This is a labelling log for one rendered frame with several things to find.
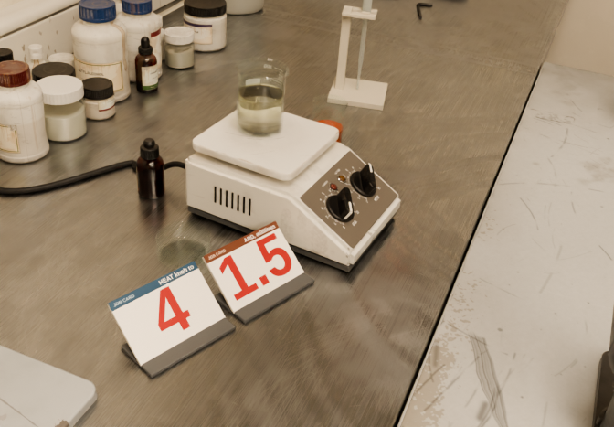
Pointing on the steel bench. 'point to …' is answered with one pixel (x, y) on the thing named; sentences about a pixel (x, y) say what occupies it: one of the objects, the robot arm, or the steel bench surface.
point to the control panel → (381, 200)
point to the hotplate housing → (275, 205)
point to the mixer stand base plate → (40, 393)
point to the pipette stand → (366, 91)
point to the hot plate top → (296, 133)
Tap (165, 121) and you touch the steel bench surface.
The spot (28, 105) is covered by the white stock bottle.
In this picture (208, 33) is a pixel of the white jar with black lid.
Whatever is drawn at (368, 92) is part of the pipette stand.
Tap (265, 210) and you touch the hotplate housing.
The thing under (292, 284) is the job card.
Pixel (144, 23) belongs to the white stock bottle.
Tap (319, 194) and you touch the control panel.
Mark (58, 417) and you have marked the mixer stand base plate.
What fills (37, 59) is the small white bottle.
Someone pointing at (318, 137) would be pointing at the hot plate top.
